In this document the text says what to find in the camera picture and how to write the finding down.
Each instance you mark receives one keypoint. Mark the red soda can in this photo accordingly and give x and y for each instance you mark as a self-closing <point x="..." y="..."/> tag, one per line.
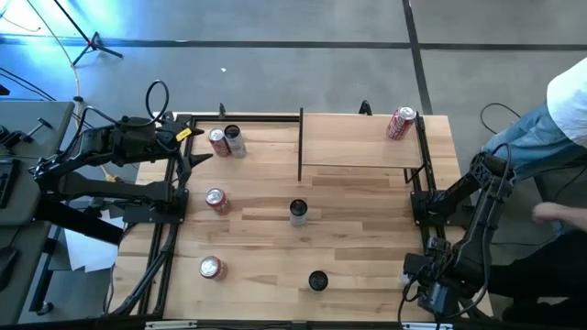
<point x="213" y="269"/>

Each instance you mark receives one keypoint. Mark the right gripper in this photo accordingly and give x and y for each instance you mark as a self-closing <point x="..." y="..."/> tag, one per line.
<point x="442" y="275"/>

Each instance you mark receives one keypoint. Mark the red Coca-Cola can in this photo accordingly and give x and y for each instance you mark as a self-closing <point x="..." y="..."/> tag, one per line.
<point x="398" y="128"/>
<point x="221" y="146"/>

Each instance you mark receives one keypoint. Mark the grey desk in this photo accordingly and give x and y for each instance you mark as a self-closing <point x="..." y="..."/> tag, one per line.
<point x="23" y="238"/>
<point x="27" y="114"/>

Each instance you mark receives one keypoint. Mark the black computer mouse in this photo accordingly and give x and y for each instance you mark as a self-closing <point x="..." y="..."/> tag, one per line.
<point x="7" y="266"/>

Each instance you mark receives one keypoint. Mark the black tripod stand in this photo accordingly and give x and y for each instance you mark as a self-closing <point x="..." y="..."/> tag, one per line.
<point x="94" y="44"/>

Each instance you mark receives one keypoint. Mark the red Fanta strawberry can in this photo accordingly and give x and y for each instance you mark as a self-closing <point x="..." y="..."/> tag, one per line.
<point x="219" y="204"/>

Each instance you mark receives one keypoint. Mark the black clamp knob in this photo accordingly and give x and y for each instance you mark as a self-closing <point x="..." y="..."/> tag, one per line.
<point x="365" y="108"/>
<point x="222" y="110"/>

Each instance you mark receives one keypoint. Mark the black desk clamp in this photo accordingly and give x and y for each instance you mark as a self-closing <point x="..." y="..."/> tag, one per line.
<point x="20" y="135"/>

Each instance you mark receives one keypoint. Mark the Celsius Tropical Vibe can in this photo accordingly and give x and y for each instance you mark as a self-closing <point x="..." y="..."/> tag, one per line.
<point x="317" y="280"/>

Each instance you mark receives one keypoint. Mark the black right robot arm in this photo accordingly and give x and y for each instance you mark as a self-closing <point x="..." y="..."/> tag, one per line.
<point x="477" y="229"/>

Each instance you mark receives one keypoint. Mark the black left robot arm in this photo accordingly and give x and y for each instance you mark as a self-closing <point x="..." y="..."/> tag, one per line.
<point x="114" y="190"/>

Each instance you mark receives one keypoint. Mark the black desk beam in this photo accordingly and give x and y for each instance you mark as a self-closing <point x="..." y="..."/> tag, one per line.
<point x="78" y="222"/>

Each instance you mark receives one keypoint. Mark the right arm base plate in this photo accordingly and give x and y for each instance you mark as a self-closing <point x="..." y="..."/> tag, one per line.
<point x="422" y="217"/>

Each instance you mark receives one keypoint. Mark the white paper sheet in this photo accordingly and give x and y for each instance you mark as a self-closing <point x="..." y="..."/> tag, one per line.
<point x="87" y="249"/>

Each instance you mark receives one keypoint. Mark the white Celsius Arctic Vibe can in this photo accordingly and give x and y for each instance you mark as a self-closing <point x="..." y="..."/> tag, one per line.
<point x="236" y="146"/>
<point x="298" y="217"/>

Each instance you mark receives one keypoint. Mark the black keyboard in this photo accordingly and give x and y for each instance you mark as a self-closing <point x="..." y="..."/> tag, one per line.
<point x="7" y="183"/>

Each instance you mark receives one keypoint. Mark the black desk leg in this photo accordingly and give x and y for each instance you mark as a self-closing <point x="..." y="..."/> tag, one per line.
<point x="43" y="284"/>

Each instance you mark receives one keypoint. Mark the wooden shelf black frame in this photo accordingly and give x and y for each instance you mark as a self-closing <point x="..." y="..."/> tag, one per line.
<point x="348" y="142"/>

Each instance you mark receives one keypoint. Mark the black table frame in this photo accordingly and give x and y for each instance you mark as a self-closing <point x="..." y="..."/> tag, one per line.
<point x="247" y="118"/>

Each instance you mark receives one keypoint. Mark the yellow tag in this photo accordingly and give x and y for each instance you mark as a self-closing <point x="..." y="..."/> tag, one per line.
<point x="183" y="134"/>

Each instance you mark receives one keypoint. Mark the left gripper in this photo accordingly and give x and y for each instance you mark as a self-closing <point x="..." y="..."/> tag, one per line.
<point x="172" y="137"/>

